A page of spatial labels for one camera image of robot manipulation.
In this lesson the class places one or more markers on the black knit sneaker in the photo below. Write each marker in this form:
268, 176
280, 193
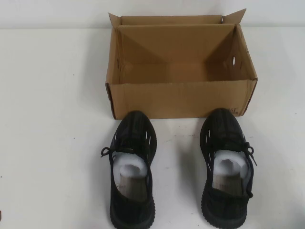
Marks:
133, 128
224, 124

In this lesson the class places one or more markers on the brown cardboard shoe box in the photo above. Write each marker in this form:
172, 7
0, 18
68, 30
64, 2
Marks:
181, 97

